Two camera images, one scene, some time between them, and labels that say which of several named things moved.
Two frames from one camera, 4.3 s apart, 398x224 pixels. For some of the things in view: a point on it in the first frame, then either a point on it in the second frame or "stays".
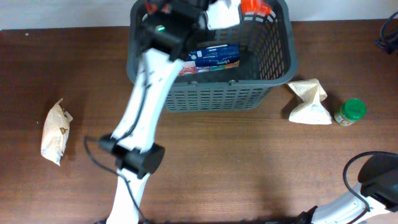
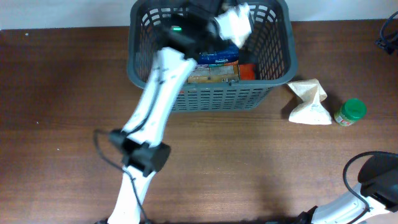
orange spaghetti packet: x=253 y=6 to x=227 y=72
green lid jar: x=350 y=111 stays
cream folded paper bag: x=312 y=110 stays
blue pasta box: x=211 y=58 stays
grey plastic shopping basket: x=267 y=56 stays
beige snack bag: x=56 y=129 to x=235 y=23
